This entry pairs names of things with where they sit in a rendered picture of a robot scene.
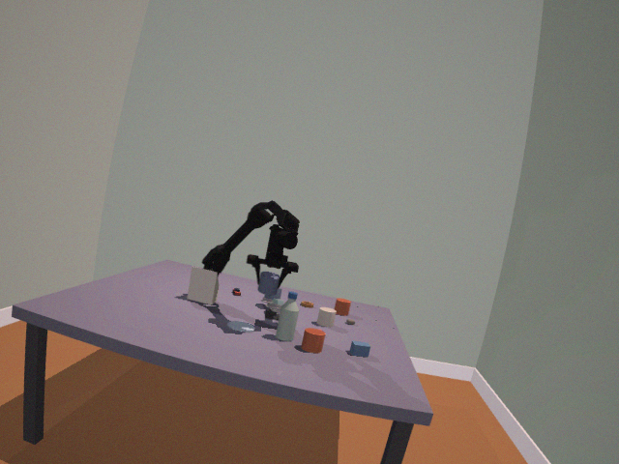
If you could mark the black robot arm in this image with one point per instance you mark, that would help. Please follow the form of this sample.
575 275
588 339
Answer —
286 236

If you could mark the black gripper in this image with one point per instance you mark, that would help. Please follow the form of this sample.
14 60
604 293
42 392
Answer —
255 262

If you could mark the beige cylinder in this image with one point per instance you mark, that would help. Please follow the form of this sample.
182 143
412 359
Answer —
326 317

